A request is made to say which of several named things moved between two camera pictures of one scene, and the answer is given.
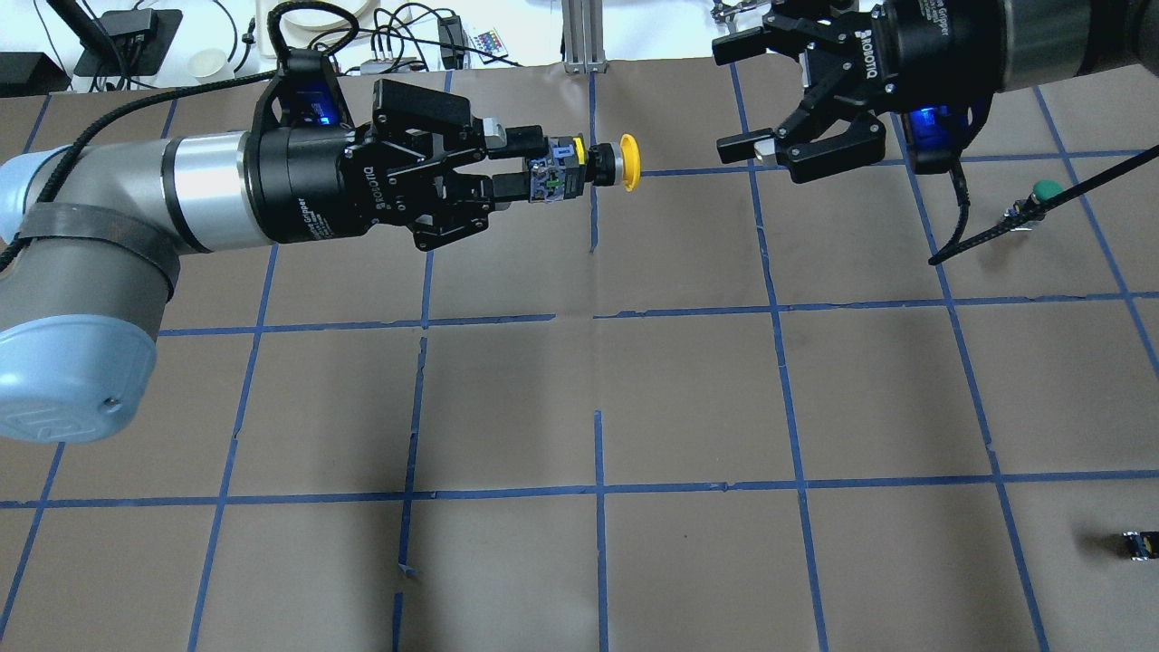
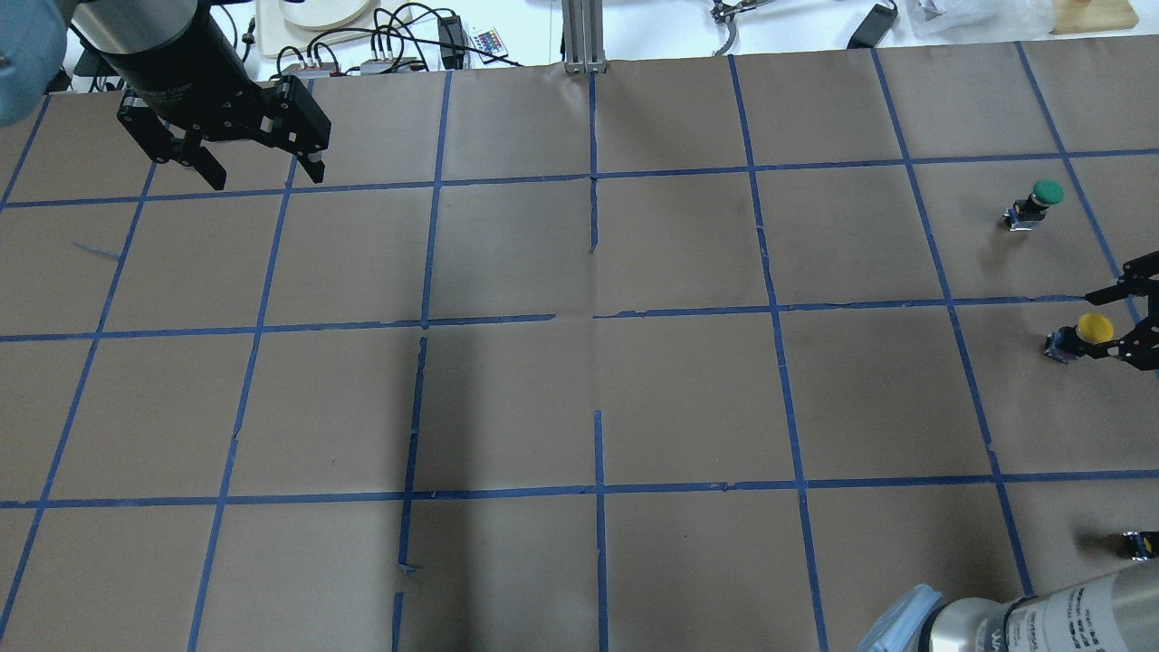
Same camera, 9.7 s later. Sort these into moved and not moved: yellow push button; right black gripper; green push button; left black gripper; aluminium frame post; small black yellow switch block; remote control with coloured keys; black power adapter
Moved: right black gripper; left black gripper; yellow push button
Not moved: remote control with coloured keys; aluminium frame post; green push button; black power adapter; small black yellow switch block
